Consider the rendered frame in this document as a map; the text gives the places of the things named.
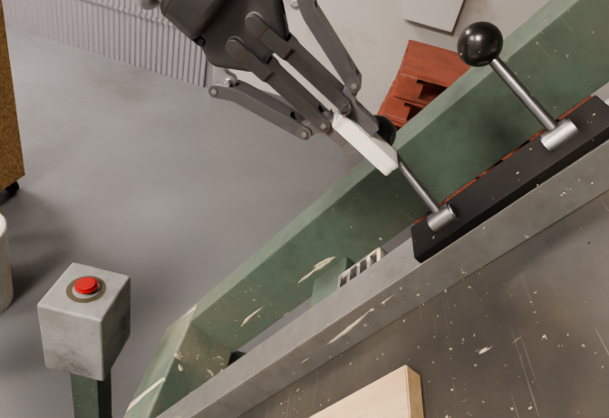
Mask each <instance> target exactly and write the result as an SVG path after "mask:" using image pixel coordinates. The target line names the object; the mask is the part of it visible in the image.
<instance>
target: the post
mask: <svg viewBox="0 0 609 418"><path fill-rule="evenodd" d="M71 383H72V400H73V409H74V418H112V414H111V371H109V373H108V375H107V377H106V378H105V380H104V381H99V380H95V379H91V378H88V377H84V376H80V375H77V374H71Z"/></svg>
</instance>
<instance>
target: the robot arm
mask: <svg viewBox="0 0 609 418"><path fill-rule="evenodd" d="M132 1H134V2H135V3H136V4H137V5H138V6H139V7H141V8H142V9H144V10H152V9H154V8H156V7H158V6H159V5H160V7H159V8H160V10H161V14H162V15H163V16H165V17H166V18H167V19H168V20H169V21H170V22H171V23H172V24H174V25H175V26H176V27H177V28H178V29H179V30H180V31H181V32H182V33H183V34H184V35H185V36H187V38H189V39H190V40H191V41H192V42H194V43H195V44H197V45H198V46H200V48H201V49H202V50H203V52H204V54H205V56H206V57H207V59H208V61H209V62H210V63H211V64H212V65H213V78H212V84H211V85H210V86H209V87H208V94H209V95H210V96H211V97H213V98H217V99H221V100H226V101H231V102H235V103H236V104H238V105H240V106H242V107H244V108H245V109H247V110H249V111H251V112H252V113H254V114H256V115H258V116H260V117H261V118H263V119H265V120H267V121H269V122H271V123H273V124H274V125H276V126H277V127H279V128H281V129H283V130H285V131H287V132H289V133H291V134H293V135H294V136H295V137H297V138H299V139H301V140H303V141H307V140H309V139H310V137H311V136H313V135H315V134H317V133H324V134H326V135H327V136H328V137H330V138H331V139H332V140H333V141H334V142H335V143H336V144H338V145H339V146H340V147H341V148H342V149H343V150H344V151H345V152H347V153H350V154H352V153H353V152H354V151H356V150H358V151H359V152H360V153H361V154H362V155H363V156H364V157H365V158H366V159H368V160H369V161H370V162H371V163H372V164H373V165H374V166H375V167H376V168H377V169H379V170H380V171H381V172H382V173H383V174H384V175H385V176H388V175H389V174H390V173H392V170H396V169H397V168H398V157H397V151H396V150H395V149H394V148H393V147H392V146H391V145H390V144H388V143H387V142H386V141H385V140H384V139H383V138H382V137H381V136H380V135H379V134H378V133H377V131H378V130H379V123H378V121H377V119H376V118H375V117H374V116H373V115H372V114H371V113H370V112H369V111H368V110H367V109H366V108H365V107H364V106H363V105H362V104H361V103H360V102H359V101H358V100H357V99H356V95H357V93H358V92H359V91H360V90H361V88H362V74H361V73H360V71H359V69H358V68H357V66H356V65H355V63H354V61H353V59H352V57H351V56H350V55H349V54H348V52H347V50H346V49H345V47H344V45H343V43H342V42H341V40H340V38H339V37H338V35H337V33H336V32H335V30H334V29H333V27H332V26H331V24H330V22H329V21H328V19H327V18H326V16H325V14H324V12H323V10H322V9H321V7H320V6H319V4H318V3H317V0H286V2H287V3H288V4H289V5H290V7H291V8H292V9H294V10H300V13H301V16H302V17H303V19H304V21H305V23H306V25H307V26H308V28H309V29H310V31H311V32H312V34H313V36H314V38H315V39H316V41H317V42H318V43H319V45H320V46H321V48H322V49H323V51H324V53H325V55H326V56H327V58H328V59H329V61H330V62H331V64H332V66H333V68H334V69H335V70H336V71H337V73H338V75H339V76H340V78H341V79H342V81H343V83H344V85H343V84H342V83H341V82H340V81H339V80H338V79H337V78H336V77H335V76H334V75H333V74H331V73H330V72H329V71H328V70H327V69H326V68H325V67H324V66H323V65H322V64H321V63H320V62H319V61H318V60H317V59H316V58H315V57H313V56H312V55H311V54H310V53H309V52H308V51H307V50H306V49H305V48H304V47H303V46H302V45H301V44H300V43H299V41H298V40H297V38H296V37H295V36H294V35H293V34H292V33H291V32H290V31H289V27H288V22H287V18H286V14H285V6H284V2H283V0H132ZM273 53H275V54H276V55H277V56H279V57H280V58H281V59H282V60H285V61H287V62H288V63H289V64H290V65H291V66H292V67H294V68H295V69H296V70H297V71H298V72H299V73H300V74H301V75H302V76H303V77H304V78H305V79H306V80H307V81H308V82H309V83H310V84H312V85H313V87H314V88H315V89H316V90H317V91H319V92H320V93H321V94H322V95H323V96H324V97H325V98H326V99H327V100H328V101H329V102H331V103H332V104H333V105H334V106H335V107H336V108H337V109H338V110H337V111H336V112H335V113H334V116H333V110H332V109H330V111H329V110H328V109H327V108H326V107H325V106H324V105H323V104H322V103H321V102H320V101H318V100H317V99H316V98H315V97H314V96H313V95H312V94H311V93H310V92H309V91H308V90H307V89H306V88H305V87H304V86H303V85H302V84H301V83H300V82H298V81H297V80H296V78H295V77H294V76H293V75H292V74H290V73H289V72H288V71H287V70H286V69H285V68H284V67H283V66H282V65H281V64H280V62H279V61H278V60H277V59H276V58H275V57H274V56H273ZM228 69H233V70H239V71H245V72H252V73H253V74H254V75H255V76H256V77H257V78H258V79H259V80H261V81H262V82H264V83H267V84H269V85H270V86H271V87H272V88H273V89H274V90H275V91H276V92H277V93H279V94H280V95H281V96H282V97H283V98H284V99H285V100H286V101H287V102H289V103H290V104H291V105H292V106H293V107H294V108H295V109H293V108H291V107H289V106H288V105H286V104H284V103H282V102H280V101H278V100H277V99H275V98H274V97H272V96H270V95H268V94H267V93H265V92H262V91H260V90H259V89H257V88H256V87H254V86H253V85H251V84H249V83H246V82H243V81H241V80H238V79H237V76H236V75H235V74H234V73H232V72H230V71H229V70H228Z"/></svg>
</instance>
